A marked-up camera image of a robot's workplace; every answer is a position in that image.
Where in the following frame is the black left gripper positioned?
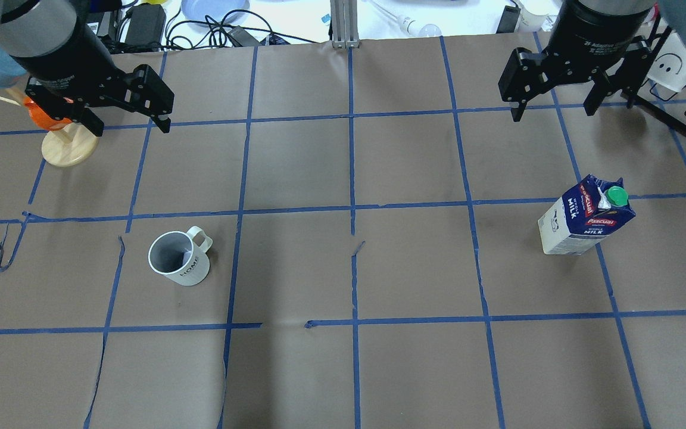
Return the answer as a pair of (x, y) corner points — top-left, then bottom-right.
(24, 64), (174, 138)

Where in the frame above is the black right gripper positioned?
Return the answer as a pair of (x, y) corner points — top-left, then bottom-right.
(498, 36), (653, 122)

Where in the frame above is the blue white milk carton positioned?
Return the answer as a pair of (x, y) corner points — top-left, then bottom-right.
(537, 174), (636, 255)

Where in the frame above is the white mug grey inside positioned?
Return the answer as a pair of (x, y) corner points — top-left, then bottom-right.
(147, 226), (213, 286)

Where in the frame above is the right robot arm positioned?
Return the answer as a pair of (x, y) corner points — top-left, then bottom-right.
(498, 1), (686, 122)

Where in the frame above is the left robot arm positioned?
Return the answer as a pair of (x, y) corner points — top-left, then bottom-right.
(0, 1), (174, 136)

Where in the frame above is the orange cup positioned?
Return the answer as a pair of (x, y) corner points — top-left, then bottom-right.
(23, 96), (73, 132)

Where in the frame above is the white paper cup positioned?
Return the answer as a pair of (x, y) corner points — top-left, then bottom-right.
(516, 1), (557, 32)

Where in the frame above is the black power adapter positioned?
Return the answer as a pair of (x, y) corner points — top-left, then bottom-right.
(122, 3), (166, 52)

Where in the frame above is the light blue plate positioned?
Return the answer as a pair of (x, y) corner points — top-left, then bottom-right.
(180, 0), (250, 27)

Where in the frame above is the white light bulb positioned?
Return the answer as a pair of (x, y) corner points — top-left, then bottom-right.
(397, 15), (442, 38)

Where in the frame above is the aluminium frame post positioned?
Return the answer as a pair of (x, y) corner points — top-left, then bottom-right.
(329, 0), (360, 49)

